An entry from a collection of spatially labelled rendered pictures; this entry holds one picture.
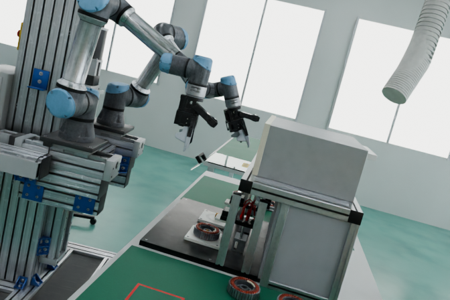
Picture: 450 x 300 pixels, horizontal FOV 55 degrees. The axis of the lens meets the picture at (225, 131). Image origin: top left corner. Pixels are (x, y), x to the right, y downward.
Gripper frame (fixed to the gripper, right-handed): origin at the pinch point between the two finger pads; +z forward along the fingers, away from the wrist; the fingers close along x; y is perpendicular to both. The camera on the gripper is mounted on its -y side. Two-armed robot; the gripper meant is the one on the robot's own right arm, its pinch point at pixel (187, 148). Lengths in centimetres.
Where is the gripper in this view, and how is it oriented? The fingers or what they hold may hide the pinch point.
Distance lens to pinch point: 165.3
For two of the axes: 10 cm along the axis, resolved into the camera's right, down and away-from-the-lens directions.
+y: -9.7, -2.4, 0.0
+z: -2.4, 9.6, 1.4
